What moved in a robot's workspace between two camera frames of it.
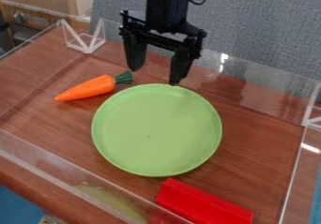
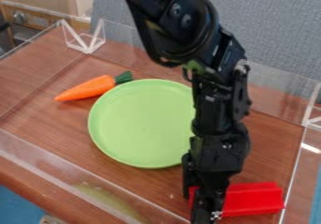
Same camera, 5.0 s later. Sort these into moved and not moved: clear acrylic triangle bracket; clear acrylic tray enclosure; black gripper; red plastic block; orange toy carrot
Moved: black gripper; red plastic block
Not moved: clear acrylic triangle bracket; orange toy carrot; clear acrylic tray enclosure
